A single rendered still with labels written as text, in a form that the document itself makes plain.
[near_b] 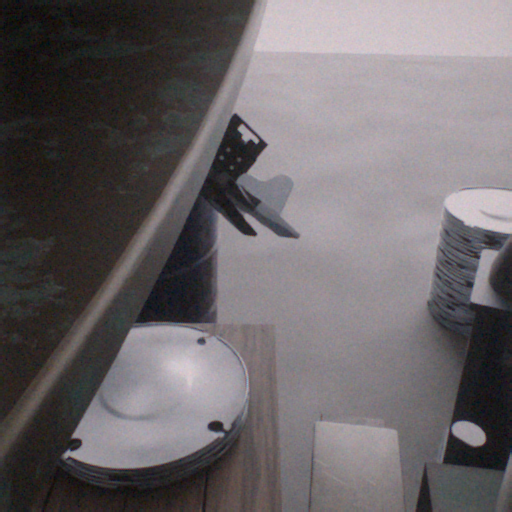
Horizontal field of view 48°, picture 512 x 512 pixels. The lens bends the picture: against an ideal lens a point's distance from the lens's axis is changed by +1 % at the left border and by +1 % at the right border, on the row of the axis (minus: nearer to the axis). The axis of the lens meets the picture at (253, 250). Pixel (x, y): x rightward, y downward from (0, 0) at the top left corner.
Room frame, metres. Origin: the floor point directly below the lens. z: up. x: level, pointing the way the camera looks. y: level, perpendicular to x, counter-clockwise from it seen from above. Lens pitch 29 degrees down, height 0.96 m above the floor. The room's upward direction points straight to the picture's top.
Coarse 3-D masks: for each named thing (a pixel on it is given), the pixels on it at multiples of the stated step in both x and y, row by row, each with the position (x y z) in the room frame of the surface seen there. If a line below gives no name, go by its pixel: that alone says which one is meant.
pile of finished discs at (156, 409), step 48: (144, 336) 0.74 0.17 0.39; (192, 336) 0.73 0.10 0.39; (144, 384) 0.62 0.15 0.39; (192, 384) 0.62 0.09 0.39; (240, 384) 0.63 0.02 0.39; (96, 432) 0.54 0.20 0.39; (144, 432) 0.54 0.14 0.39; (192, 432) 0.54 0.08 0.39; (96, 480) 0.48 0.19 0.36; (144, 480) 0.48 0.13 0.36
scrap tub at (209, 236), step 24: (192, 216) 1.06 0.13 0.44; (216, 216) 1.16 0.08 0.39; (192, 240) 1.06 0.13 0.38; (216, 240) 1.16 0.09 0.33; (168, 264) 1.02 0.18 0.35; (192, 264) 1.06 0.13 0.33; (216, 264) 1.17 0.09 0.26; (168, 288) 1.02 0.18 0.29; (192, 288) 1.06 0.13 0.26; (216, 288) 1.17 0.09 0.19; (144, 312) 1.00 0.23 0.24; (168, 312) 1.02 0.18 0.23; (192, 312) 1.06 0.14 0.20; (216, 312) 1.17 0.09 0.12
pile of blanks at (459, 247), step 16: (448, 224) 1.33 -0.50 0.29; (464, 224) 1.28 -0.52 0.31; (448, 240) 1.32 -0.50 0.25; (464, 240) 1.27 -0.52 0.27; (480, 240) 1.25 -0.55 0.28; (496, 240) 1.24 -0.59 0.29; (448, 256) 1.32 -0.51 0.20; (464, 256) 1.27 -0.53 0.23; (480, 256) 1.25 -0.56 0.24; (432, 272) 1.39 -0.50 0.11; (448, 272) 1.30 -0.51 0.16; (464, 272) 1.26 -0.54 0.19; (432, 288) 1.36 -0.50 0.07; (448, 288) 1.29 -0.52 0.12; (464, 288) 1.26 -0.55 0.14; (432, 304) 1.34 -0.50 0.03; (448, 304) 1.29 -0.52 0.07; (464, 304) 1.26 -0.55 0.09; (448, 320) 1.27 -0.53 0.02; (464, 320) 1.24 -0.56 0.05
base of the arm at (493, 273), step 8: (504, 248) 0.80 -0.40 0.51; (496, 256) 0.81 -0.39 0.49; (504, 256) 0.79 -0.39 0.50; (496, 264) 0.80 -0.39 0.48; (504, 264) 0.78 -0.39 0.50; (496, 272) 0.78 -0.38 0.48; (504, 272) 0.78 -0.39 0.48; (496, 280) 0.77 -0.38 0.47; (504, 280) 0.77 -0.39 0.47; (496, 288) 0.77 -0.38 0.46; (504, 288) 0.76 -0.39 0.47; (504, 296) 0.75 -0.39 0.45
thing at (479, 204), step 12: (456, 192) 1.47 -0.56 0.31; (468, 192) 1.47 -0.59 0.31; (480, 192) 1.47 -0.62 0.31; (492, 192) 1.47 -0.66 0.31; (504, 192) 1.47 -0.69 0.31; (444, 204) 1.38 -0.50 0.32; (456, 204) 1.39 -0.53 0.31; (468, 204) 1.39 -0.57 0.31; (480, 204) 1.38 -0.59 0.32; (492, 204) 1.38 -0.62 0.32; (504, 204) 1.38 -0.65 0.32; (456, 216) 1.31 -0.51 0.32; (468, 216) 1.32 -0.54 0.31; (480, 216) 1.32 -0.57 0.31; (492, 216) 1.31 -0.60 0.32; (504, 216) 1.31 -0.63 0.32; (480, 228) 1.25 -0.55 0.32; (492, 228) 1.25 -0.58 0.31; (504, 228) 1.25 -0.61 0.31
